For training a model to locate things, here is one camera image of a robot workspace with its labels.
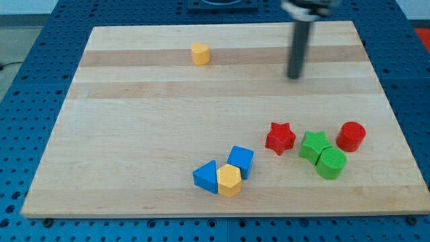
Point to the red star block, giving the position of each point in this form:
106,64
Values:
280,138

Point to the green star block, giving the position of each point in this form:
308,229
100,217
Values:
312,146

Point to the wooden board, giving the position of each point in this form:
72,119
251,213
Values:
140,117

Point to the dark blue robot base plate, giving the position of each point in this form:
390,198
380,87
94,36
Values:
221,5

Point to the yellow hexagon block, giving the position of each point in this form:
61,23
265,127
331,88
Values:
229,180

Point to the blue triangle block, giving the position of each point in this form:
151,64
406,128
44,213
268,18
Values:
205,177

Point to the blue cube block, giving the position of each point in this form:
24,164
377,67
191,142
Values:
242,158

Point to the red cylinder block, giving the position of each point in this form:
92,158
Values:
350,136

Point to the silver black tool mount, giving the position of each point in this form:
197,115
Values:
309,10

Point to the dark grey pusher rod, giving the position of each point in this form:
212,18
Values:
298,49

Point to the green cylinder block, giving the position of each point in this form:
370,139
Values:
331,163

